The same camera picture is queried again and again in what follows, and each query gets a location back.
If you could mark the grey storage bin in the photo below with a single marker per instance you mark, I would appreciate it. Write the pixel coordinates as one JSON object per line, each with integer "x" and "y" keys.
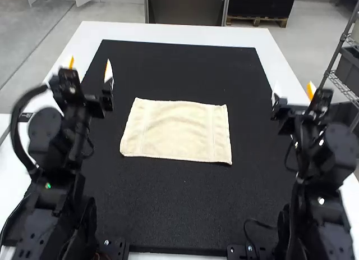
{"x": 347, "y": 64}

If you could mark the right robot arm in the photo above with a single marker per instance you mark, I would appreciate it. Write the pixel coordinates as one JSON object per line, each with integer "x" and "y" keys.
{"x": 328, "y": 170}

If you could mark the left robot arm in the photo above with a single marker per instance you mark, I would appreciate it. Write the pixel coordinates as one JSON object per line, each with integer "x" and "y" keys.
{"x": 53, "y": 204}

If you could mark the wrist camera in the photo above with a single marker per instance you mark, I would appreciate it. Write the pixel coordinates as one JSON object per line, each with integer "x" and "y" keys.
{"x": 70, "y": 87}
{"x": 321, "y": 102}

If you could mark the grey framed partition panel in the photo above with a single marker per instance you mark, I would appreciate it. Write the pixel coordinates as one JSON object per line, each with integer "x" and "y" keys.
{"x": 185, "y": 7}

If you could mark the black mat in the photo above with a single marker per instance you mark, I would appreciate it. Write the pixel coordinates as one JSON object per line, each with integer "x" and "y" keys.
{"x": 179, "y": 201}

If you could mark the pale towel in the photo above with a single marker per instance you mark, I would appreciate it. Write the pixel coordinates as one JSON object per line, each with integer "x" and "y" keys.
{"x": 176, "y": 131}

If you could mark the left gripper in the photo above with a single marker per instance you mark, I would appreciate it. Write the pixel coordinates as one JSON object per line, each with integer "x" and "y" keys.
{"x": 94, "y": 107}

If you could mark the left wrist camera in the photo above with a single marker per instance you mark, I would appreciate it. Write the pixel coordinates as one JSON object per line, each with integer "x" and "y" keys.
{"x": 70, "y": 87}

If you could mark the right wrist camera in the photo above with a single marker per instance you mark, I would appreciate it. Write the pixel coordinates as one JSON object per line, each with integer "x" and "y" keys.
{"x": 321, "y": 102}

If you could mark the wooden pallet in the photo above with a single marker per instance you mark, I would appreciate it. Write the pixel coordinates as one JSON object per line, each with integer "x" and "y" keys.
{"x": 256, "y": 20}

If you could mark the black sheet stack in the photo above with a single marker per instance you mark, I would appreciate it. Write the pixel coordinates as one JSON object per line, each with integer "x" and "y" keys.
{"x": 261, "y": 3}

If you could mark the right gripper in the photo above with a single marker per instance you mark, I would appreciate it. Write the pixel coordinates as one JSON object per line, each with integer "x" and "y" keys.
{"x": 286, "y": 121}

